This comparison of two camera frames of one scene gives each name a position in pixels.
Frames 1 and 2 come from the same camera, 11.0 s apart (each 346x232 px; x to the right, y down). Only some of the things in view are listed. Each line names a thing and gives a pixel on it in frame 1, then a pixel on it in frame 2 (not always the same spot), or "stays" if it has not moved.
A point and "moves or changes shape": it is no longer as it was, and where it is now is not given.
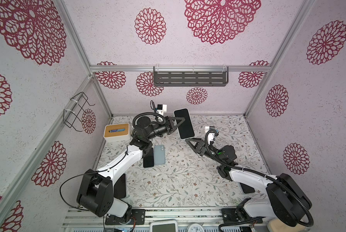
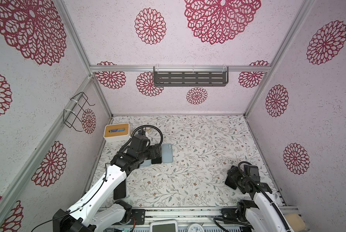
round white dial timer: [195, 227] stays
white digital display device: [169, 225] stays
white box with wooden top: [116, 132] stays
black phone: [185, 129] → [157, 160]
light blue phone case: [159, 154] moves or changes shape
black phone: [120, 188] stays
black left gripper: [169, 124] → [158, 151]
